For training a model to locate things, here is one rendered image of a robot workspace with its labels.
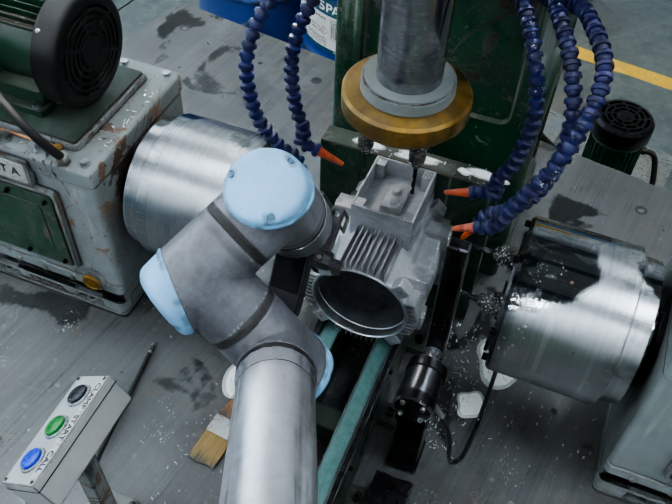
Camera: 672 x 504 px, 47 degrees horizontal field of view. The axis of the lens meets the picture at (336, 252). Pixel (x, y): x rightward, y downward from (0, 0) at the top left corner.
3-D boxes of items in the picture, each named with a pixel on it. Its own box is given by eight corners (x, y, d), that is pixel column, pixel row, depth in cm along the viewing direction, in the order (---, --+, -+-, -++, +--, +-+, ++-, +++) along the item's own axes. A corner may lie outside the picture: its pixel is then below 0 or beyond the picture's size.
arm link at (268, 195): (197, 186, 81) (267, 122, 82) (231, 217, 93) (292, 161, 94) (254, 248, 79) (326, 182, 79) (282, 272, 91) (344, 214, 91)
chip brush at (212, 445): (253, 364, 138) (253, 361, 138) (278, 376, 137) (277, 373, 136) (187, 457, 126) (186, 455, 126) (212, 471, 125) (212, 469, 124)
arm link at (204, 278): (205, 362, 83) (289, 283, 84) (127, 289, 79) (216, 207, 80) (198, 335, 92) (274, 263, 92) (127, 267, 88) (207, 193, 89)
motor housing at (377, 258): (345, 239, 142) (350, 163, 128) (444, 271, 138) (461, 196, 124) (302, 321, 130) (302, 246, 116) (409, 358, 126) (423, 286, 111)
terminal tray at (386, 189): (372, 186, 130) (375, 154, 124) (433, 204, 128) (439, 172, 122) (346, 235, 122) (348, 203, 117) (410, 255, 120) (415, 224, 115)
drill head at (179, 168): (143, 166, 154) (121, 61, 135) (312, 220, 146) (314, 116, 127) (70, 254, 139) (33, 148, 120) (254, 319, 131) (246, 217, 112)
